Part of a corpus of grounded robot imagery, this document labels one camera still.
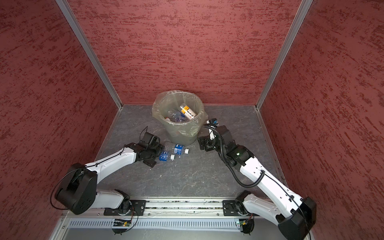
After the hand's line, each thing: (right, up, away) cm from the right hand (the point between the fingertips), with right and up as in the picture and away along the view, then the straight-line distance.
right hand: (204, 139), depth 75 cm
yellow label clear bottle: (-9, +15, +14) cm, 23 cm away
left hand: (-25, -12, +13) cm, 31 cm away
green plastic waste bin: (-14, -1, +15) cm, 21 cm away
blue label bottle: (-15, -8, +15) cm, 22 cm away
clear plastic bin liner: (-21, +22, +15) cm, 34 cm away
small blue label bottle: (-17, +13, +17) cm, 27 cm away
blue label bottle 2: (-24, -12, +12) cm, 29 cm away
